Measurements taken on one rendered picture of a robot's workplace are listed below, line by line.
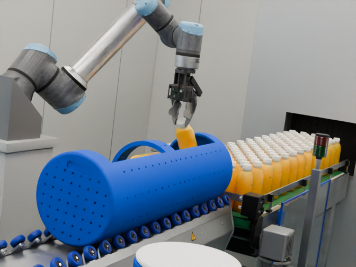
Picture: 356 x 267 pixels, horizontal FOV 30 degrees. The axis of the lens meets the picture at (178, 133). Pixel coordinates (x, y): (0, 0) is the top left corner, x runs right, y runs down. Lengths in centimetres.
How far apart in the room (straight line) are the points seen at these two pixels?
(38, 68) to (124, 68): 423
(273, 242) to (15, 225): 109
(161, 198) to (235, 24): 516
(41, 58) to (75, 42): 346
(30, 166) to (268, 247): 106
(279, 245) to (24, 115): 119
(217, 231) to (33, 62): 107
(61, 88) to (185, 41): 79
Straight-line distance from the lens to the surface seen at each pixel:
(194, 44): 240
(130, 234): 212
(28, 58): 295
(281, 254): 282
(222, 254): 183
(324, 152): 300
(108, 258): 202
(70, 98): 300
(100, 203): 193
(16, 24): 579
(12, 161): 281
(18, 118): 283
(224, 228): 274
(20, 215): 293
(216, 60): 728
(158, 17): 247
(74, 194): 198
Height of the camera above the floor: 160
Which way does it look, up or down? 8 degrees down
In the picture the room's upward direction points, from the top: 7 degrees clockwise
